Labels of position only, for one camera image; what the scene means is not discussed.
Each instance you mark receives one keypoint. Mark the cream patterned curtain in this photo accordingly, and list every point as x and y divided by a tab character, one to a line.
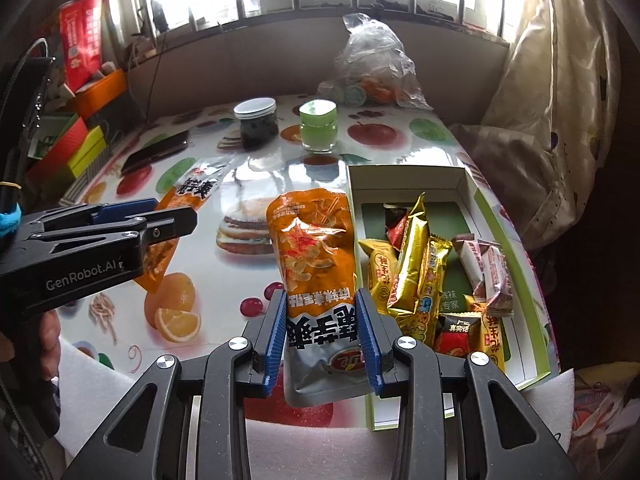
550	110

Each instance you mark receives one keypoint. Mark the orange silver snack pouch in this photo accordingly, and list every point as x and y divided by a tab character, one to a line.
312	260
197	185

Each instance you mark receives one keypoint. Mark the clear plastic bag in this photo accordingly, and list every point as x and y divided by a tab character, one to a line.
375	60

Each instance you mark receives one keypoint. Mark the white pink nougat candy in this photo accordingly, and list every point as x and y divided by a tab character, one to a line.
467	260
500	280

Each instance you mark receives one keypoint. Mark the person's left forearm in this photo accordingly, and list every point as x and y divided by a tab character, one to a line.
25	460

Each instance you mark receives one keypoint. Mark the red box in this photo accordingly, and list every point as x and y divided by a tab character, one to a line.
57	150

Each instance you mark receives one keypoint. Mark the green cardboard box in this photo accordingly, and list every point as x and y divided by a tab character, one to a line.
500	210

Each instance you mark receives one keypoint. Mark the black white striped box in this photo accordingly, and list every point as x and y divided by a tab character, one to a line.
85	187

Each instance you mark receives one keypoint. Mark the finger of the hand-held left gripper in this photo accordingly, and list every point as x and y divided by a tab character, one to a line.
170	222
125	209

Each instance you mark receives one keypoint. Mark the dark jar with white lid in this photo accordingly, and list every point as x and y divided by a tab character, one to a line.
256	125

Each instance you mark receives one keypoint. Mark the white foam sheet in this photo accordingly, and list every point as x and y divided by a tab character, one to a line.
310	450

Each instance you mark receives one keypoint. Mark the black smartphone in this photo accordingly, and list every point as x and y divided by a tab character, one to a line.
155	152

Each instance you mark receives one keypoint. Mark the patterned floral cloth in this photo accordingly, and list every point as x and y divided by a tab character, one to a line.
600	415

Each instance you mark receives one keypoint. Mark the yellow-green box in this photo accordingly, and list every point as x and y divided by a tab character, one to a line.
89	152

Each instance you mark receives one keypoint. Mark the red standing bag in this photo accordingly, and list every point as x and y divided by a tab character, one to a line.
82	40

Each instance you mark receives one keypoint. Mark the red gold-edged candy packet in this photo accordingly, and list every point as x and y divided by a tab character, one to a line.
397	230

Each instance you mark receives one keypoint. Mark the red black snack packet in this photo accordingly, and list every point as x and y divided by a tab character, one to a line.
455	340

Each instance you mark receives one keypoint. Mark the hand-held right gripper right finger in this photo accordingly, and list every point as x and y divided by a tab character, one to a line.
367	335

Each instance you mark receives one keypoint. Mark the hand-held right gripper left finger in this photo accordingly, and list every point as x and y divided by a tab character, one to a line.
276	330

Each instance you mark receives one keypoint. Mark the green glass jar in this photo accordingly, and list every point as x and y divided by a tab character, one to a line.
318	127

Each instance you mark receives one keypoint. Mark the person's left hand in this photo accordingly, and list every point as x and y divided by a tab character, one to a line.
51	332

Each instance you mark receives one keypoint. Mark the orange box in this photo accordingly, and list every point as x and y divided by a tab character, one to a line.
102	95

